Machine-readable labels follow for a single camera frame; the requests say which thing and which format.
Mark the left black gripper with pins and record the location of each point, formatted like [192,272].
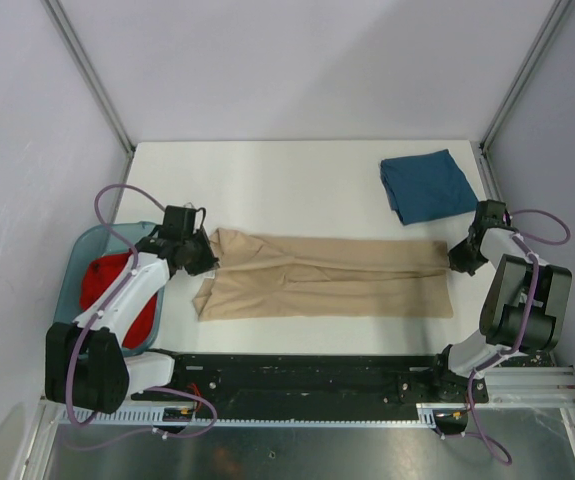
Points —
[208,261]

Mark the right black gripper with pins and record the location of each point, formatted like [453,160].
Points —
[459,262]

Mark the beige t shirt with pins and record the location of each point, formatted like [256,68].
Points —
[262,276]

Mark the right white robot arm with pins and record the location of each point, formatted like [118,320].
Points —
[524,309]

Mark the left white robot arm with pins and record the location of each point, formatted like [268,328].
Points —
[85,364]

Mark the folded blue t shirt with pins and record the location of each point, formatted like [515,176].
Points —
[428,187]

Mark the red t shirt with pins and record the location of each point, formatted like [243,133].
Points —
[100,285]

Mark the teal plastic bin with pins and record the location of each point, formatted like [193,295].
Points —
[93,243]

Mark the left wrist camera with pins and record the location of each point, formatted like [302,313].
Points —
[181,222]

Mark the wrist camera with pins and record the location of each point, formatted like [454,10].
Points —
[491,214]
[181,222]

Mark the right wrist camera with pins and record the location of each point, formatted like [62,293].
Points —
[491,214]

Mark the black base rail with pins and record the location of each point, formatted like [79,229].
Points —
[322,386]

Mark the white cable duct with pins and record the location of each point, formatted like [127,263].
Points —
[176,415]

